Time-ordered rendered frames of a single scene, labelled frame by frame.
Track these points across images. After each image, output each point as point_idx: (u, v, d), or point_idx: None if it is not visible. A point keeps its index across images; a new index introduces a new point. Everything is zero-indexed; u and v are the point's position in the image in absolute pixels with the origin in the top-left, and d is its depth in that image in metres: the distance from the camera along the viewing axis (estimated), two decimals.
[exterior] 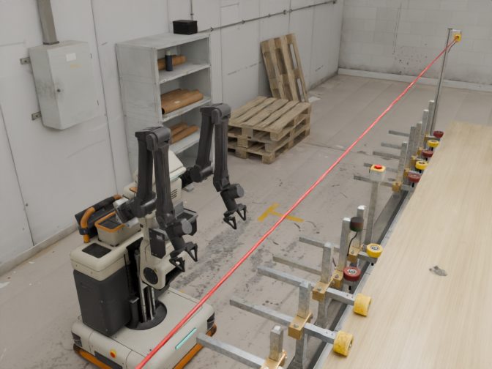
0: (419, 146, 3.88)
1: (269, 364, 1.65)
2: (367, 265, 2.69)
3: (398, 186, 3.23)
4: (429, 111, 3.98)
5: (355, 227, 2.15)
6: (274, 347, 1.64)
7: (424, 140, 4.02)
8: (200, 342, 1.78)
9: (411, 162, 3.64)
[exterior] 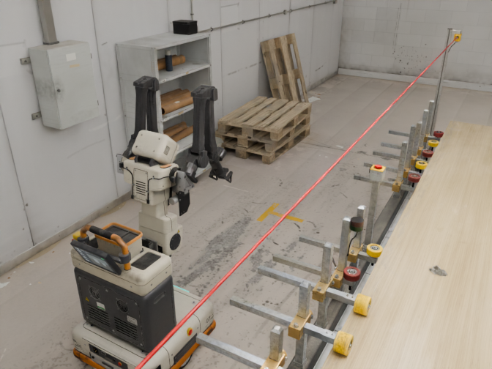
0: (419, 146, 3.88)
1: (269, 364, 1.65)
2: (367, 265, 2.69)
3: (398, 186, 3.23)
4: (429, 111, 3.98)
5: (355, 227, 2.15)
6: (274, 347, 1.64)
7: (424, 140, 4.02)
8: (200, 342, 1.78)
9: (411, 162, 3.64)
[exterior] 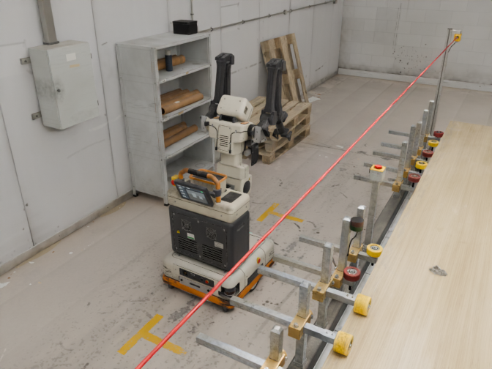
0: (419, 146, 3.88)
1: (269, 364, 1.65)
2: (367, 265, 2.69)
3: (398, 186, 3.23)
4: (429, 111, 3.98)
5: (355, 227, 2.15)
6: (274, 347, 1.64)
7: (424, 140, 4.02)
8: (200, 342, 1.78)
9: (411, 162, 3.64)
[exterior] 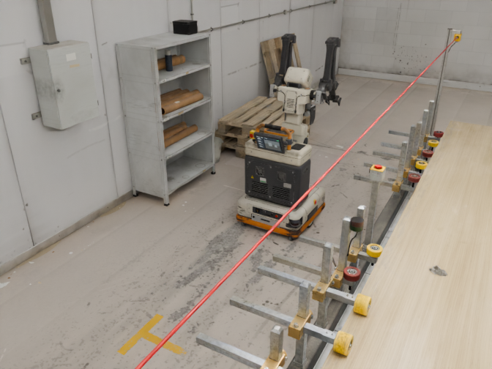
0: (419, 146, 3.88)
1: (269, 364, 1.65)
2: (367, 265, 2.69)
3: (398, 186, 3.23)
4: (429, 111, 3.98)
5: (355, 227, 2.15)
6: (274, 347, 1.64)
7: (424, 140, 4.02)
8: (200, 342, 1.78)
9: (411, 162, 3.64)
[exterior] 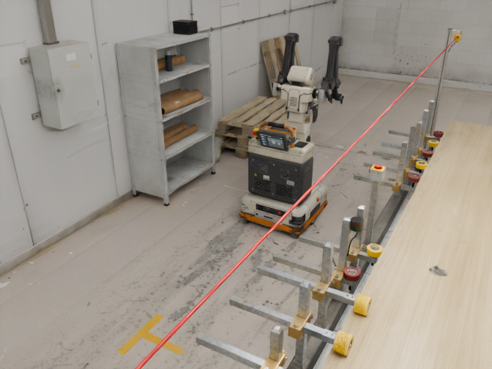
0: (419, 146, 3.88)
1: (269, 364, 1.65)
2: (367, 265, 2.69)
3: (398, 186, 3.23)
4: (429, 111, 3.98)
5: (355, 227, 2.15)
6: (274, 347, 1.64)
7: (424, 140, 4.02)
8: (200, 342, 1.78)
9: (411, 162, 3.64)
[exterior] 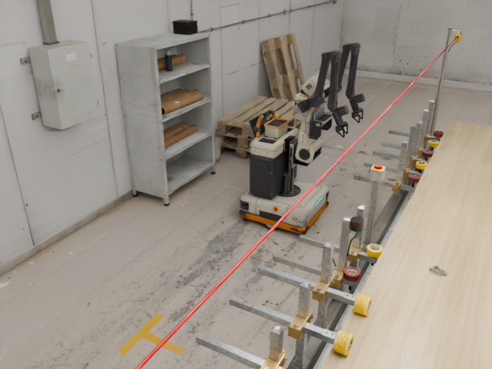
0: (419, 146, 3.88)
1: (269, 364, 1.65)
2: (367, 265, 2.69)
3: (398, 186, 3.23)
4: (429, 111, 3.98)
5: (355, 227, 2.15)
6: (274, 347, 1.64)
7: (424, 140, 4.02)
8: (200, 342, 1.78)
9: (411, 162, 3.64)
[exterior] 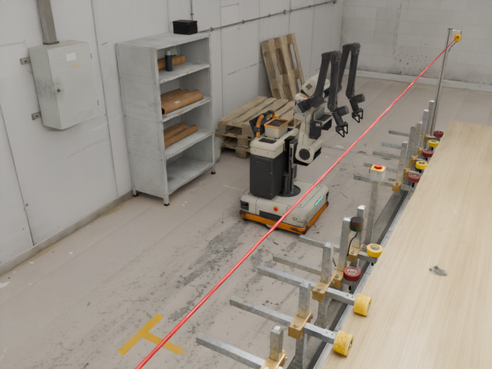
0: (419, 146, 3.88)
1: (269, 364, 1.65)
2: (367, 265, 2.69)
3: (398, 186, 3.23)
4: (429, 111, 3.98)
5: (355, 227, 2.15)
6: (274, 347, 1.64)
7: (424, 140, 4.02)
8: (200, 342, 1.78)
9: (411, 162, 3.64)
